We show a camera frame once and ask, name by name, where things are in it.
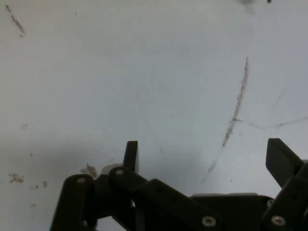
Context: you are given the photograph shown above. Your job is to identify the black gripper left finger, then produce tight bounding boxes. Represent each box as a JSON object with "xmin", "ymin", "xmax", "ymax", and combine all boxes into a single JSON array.
[{"xmin": 49, "ymin": 141, "xmax": 223, "ymax": 231}]

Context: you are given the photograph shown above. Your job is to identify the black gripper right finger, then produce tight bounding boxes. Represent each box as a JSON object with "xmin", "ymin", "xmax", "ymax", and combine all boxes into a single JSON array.
[{"xmin": 261, "ymin": 138, "xmax": 308, "ymax": 231}]

